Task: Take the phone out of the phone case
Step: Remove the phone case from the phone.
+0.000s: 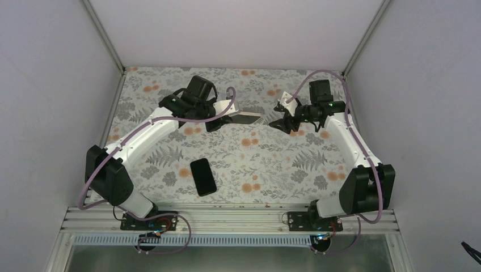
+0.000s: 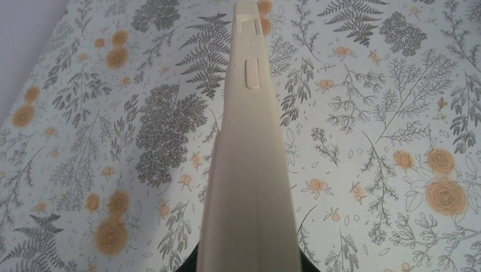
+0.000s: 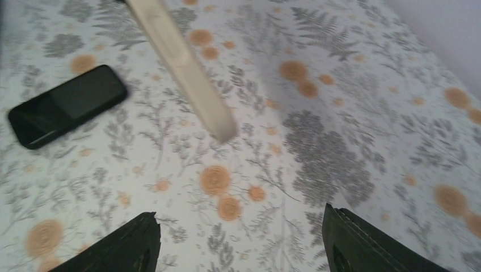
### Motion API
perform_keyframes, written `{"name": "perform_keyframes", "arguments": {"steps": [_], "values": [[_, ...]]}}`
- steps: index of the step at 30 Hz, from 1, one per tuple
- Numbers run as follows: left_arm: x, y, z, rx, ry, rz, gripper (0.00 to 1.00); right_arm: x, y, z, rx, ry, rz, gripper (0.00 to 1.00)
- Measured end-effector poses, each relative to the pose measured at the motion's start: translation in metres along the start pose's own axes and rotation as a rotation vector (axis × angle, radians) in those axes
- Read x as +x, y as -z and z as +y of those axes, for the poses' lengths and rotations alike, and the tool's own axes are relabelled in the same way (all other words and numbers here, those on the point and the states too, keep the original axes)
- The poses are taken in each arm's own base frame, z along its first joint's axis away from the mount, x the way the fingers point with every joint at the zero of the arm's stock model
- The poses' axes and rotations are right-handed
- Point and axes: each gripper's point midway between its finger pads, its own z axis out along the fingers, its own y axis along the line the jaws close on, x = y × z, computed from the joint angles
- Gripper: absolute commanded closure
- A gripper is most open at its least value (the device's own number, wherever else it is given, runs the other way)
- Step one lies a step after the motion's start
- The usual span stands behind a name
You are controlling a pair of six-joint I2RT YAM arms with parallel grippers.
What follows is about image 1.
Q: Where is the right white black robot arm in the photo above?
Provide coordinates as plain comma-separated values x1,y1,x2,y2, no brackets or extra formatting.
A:
269,80,395,231

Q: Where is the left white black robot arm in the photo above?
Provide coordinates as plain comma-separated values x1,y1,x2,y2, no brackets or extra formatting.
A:
77,75,239,230

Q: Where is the black phone on mat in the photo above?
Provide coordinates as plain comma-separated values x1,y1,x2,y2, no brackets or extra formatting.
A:
190,158,217,197

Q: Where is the floral patterned table mat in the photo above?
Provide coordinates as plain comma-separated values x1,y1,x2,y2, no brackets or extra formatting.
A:
108,67,351,204

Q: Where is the black object at edge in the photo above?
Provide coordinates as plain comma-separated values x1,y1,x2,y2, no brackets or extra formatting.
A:
461,241,481,265

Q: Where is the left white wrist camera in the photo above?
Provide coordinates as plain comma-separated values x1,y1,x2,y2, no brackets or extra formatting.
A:
213,100,241,120

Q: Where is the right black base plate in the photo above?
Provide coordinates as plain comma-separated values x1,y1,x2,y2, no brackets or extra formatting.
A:
286,211,343,232

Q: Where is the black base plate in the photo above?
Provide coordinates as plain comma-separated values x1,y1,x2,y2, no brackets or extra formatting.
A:
286,211,343,232
120,211,178,232

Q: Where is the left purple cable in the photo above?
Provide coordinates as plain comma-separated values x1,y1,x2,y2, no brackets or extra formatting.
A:
77,87,237,256

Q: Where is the purple cable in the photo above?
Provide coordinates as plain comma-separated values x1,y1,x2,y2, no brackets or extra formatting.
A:
287,69,385,256
77,87,237,256

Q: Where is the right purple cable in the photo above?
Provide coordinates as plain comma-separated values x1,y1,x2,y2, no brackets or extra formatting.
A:
287,69,385,256

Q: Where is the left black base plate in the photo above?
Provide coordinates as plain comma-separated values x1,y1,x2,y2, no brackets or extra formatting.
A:
120,211,178,232

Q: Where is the aluminium rail frame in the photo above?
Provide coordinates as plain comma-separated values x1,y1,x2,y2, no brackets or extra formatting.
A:
47,203,412,271

